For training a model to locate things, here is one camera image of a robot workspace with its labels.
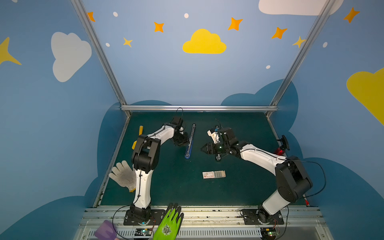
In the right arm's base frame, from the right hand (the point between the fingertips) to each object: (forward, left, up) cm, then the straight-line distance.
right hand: (204, 147), depth 87 cm
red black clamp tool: (+1, -46, -2) cm, 46 cm away
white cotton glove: (-15, +47, -11) cm, 51 cm away
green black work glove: (-38, +16, -11) cm, 43 cm away
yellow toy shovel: (+17, +46, -11) cm, 51 cm away
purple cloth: (-42, +46, -10) cm, 63 cm away
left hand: (+10, +10, -10) cm, 17 cm away
